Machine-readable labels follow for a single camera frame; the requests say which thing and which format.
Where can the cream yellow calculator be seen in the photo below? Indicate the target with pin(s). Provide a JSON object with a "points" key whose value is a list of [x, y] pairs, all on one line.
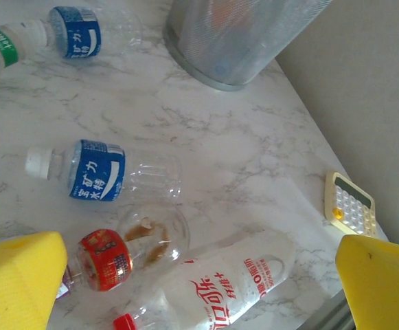
{"points": [[352, 204]]}

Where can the clear bottle green band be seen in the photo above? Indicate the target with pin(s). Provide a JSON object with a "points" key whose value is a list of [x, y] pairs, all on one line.
{"points": [[0, 48]]}

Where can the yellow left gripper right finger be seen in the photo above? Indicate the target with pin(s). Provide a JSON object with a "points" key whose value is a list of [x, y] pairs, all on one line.
{"points": [[384, 288]]}

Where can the white cola bottle red cap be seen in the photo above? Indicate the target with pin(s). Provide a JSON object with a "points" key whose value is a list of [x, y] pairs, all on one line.
{"points": [[226, 288]]}

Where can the clear bottle blue label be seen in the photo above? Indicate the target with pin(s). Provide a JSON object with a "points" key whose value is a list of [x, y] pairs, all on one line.
{"points": [[79, 34], [96, 172]]}

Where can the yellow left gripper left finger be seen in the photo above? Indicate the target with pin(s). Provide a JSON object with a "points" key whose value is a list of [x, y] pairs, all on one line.
{"points": [[17, 285]]}

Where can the silver mesh waste bin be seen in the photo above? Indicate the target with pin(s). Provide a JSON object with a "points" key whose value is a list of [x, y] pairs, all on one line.
{"points": [[240, 41]]}

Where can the round bottle red label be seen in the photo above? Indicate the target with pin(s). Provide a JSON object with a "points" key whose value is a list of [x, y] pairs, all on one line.
{"points": [[106, 261]]}

